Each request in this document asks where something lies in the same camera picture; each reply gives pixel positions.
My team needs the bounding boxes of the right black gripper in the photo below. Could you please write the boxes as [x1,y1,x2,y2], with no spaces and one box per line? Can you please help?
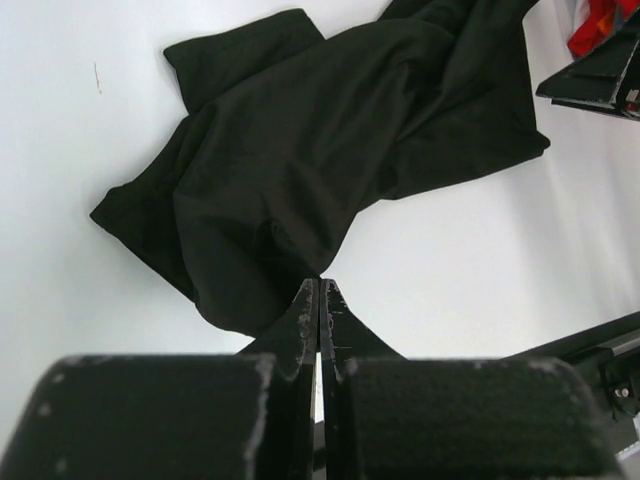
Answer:
[536,29,639,121]

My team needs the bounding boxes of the red folded t shirt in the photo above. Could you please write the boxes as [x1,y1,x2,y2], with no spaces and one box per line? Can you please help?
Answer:
[567,0,639,58]

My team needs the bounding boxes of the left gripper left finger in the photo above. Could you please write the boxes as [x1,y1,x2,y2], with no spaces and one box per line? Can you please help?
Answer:
[1,280,319,479]

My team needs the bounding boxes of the black t shirt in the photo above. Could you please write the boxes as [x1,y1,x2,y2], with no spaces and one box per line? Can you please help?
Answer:
[91,1,549,337]

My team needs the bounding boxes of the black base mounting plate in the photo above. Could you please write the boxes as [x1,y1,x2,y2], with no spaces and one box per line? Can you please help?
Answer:
[513,312,639,422]

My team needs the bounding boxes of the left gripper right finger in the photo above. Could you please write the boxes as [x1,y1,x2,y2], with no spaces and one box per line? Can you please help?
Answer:
[319,280,623,479]

